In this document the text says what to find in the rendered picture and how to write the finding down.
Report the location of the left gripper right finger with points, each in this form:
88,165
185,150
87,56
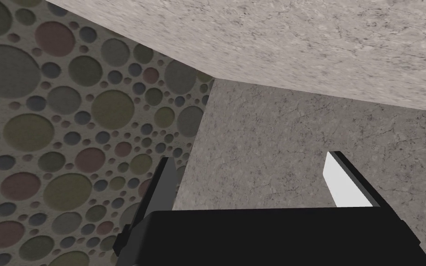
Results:
348,186

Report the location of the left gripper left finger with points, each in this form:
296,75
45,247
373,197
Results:
159,192

